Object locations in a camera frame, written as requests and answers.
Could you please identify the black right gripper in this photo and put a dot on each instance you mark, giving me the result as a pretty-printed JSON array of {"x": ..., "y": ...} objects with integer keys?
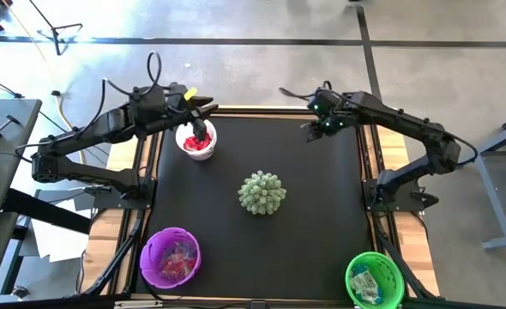
[{"x": 328, "y": 109}]

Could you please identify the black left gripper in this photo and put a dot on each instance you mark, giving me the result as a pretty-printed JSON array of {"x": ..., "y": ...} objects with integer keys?
[{"x": 180, "y": 105}]

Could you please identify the white blue candy bar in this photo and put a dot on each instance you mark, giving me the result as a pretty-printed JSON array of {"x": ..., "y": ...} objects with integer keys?
[
  {"x": 359, "y": 270},
  {"x": 371, "y": 296},
  {"x": 361, "y": 283}
]

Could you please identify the green plastic bucket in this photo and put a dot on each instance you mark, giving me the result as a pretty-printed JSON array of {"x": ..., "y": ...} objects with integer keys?
[{"x": 390, "y": 266}]

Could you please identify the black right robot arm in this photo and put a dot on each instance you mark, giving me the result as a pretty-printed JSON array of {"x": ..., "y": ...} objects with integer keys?
[{"x": 407, "y": 124}]

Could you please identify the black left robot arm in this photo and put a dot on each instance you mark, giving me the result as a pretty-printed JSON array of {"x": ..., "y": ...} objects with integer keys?
[{"x": 86, "y": 129}]

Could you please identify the white plastic bucket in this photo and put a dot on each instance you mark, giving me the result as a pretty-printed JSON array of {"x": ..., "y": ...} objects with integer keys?
[{"x": 201, "y": 155}]

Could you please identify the green spiky artificial plant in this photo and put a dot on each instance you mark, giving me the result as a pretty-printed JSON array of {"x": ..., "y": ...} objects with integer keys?
[{"x": 261, "y": 193}]

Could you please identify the black table mat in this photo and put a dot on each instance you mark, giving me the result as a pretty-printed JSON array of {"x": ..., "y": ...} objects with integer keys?
[{"x": 236, "y": 249}]

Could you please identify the purple plastic bucket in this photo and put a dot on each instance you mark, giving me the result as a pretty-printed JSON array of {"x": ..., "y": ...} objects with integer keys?
[{"x": 150, "y": 257}]

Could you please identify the black tripod stand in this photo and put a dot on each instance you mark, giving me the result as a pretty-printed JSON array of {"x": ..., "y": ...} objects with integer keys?
[{"x": 56, "y": 38}]

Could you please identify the black desk support beam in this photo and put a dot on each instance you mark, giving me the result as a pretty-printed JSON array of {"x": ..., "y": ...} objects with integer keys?
[{"x": 47, "y": 210}]

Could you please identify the white paper sheets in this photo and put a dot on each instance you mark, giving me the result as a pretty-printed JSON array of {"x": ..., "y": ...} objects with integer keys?
[{"x": 56, "y": 240}]

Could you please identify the blue grey metal table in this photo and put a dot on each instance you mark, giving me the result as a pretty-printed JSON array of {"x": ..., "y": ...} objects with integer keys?
[{"x": 493, "y": 197}]

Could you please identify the grey desk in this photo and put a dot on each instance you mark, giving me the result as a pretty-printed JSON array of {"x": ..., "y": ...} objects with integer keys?
[{"x": 8, "y": 129}]

